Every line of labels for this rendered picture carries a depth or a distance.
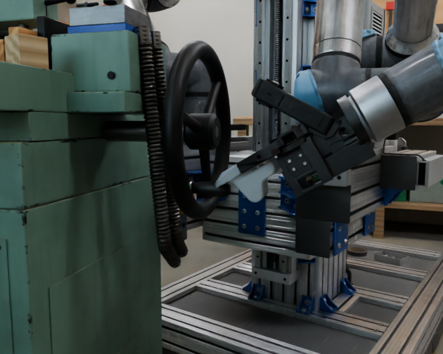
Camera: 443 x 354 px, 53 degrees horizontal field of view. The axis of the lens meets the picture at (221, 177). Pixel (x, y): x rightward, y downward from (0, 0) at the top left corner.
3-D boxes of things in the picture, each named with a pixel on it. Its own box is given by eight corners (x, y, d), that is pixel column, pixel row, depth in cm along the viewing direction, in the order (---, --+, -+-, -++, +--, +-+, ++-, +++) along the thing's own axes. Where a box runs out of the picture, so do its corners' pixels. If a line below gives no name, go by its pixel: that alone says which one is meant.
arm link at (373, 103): (377, 72, 52) (373, 79, 60) (342, 93, 54) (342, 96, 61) (408, 128, 52) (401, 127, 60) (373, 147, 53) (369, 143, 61)
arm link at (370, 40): (328, 88, 122) (330, 37, 120) (380, 87, 117) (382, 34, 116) (323, 85, 111) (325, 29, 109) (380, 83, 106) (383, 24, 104)
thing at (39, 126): (30, 141, 59) (29, 111, 59) (-91, 140, 65) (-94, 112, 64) (155, 133, 97) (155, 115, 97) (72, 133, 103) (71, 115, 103)
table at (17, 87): (20, 107, 44) (17, 45, 43) (-198, 109, 52) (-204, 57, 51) (207, 115, 102) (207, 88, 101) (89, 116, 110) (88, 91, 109)
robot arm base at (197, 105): (195, 123, 154) (195, 95, 153) (231, 123, 146) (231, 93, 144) (165, 123, 142) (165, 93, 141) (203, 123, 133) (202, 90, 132)
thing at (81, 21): (126, 31, 66) (124, -9, 65) (61, 34, 69) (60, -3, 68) (161, 45, 78) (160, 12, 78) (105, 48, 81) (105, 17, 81)
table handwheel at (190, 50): (216, 1, 70) (245, 128, 92) (103, 10, 75) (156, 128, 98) (168, 136, 53) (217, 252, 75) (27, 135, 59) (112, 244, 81)
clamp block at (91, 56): (129, 91, 65) (127, 28, 64) (50, 93, 69) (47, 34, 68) (168, 97, 79) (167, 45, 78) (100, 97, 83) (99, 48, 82)
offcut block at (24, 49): (34, 71, 65) (32, 41, 65) (49, 69, 63) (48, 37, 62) (5, 68, 62) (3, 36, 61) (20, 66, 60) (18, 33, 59)
